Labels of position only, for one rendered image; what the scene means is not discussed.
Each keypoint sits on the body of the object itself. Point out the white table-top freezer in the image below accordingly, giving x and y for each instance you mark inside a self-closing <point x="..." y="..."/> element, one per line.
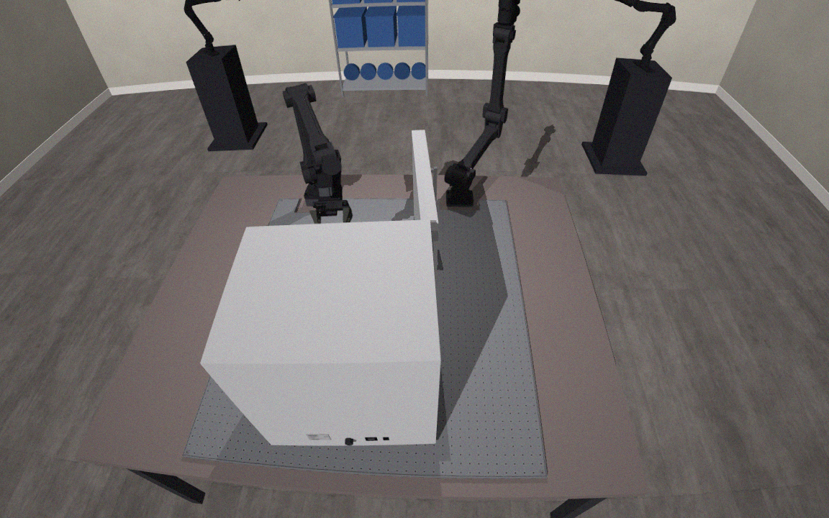
<point x="327" y="334"/>

